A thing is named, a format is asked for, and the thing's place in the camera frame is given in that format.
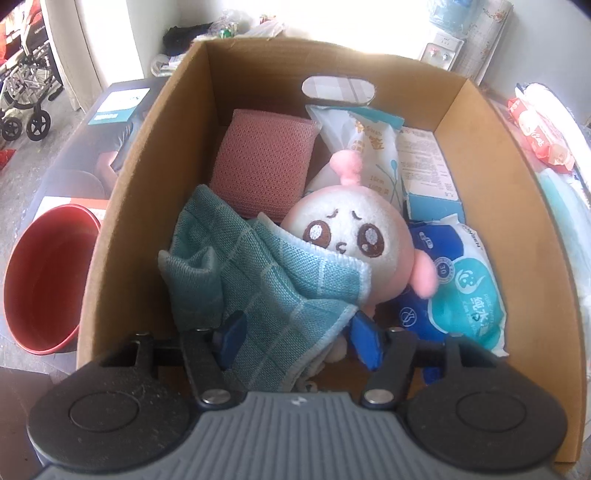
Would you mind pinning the blue wet wipes pack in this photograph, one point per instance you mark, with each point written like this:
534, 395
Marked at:
461, 286

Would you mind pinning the red white wet wipes pack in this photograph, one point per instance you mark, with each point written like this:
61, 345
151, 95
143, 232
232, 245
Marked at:
540, 134

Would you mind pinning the blue water jug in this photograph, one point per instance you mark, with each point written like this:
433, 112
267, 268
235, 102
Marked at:
445, 18

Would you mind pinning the dark printed carton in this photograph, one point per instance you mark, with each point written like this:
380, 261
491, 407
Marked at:
115, 129

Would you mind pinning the crumpled white plastic bag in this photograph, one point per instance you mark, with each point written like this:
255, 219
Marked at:
249, 27

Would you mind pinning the teal checked cloth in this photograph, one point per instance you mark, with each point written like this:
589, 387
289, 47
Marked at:
258, 277

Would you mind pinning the black cloth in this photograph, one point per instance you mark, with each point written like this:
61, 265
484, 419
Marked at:
180, 39

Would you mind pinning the white light blue carton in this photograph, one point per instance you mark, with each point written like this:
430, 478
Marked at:
425, 161

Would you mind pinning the white cotton swab packet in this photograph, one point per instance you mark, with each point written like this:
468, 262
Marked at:
374, 138

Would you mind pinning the pink mesh sponge cloth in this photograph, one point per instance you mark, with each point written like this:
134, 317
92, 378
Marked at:
263, 157

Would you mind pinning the wheelchair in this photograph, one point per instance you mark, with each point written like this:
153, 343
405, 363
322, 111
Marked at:
27, 83

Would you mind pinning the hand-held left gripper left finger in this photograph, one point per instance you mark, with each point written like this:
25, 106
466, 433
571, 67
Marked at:
231, 334

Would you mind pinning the rolled floral mat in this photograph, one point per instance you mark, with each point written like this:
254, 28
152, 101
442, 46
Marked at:
485, 41

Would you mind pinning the red plastic basin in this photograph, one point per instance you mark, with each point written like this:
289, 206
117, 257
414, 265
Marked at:
46, 277

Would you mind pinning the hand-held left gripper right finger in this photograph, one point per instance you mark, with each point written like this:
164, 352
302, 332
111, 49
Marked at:
367, 339

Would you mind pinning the pink white plush toy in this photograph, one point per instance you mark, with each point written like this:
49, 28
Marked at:
351, 221

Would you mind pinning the white water dispenser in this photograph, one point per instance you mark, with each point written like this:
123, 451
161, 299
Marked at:
443, 50

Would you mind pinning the cardboard box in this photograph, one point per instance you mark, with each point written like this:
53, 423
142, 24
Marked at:
508, 230

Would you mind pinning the white folded blanket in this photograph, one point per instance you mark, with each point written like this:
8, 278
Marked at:
554, 99

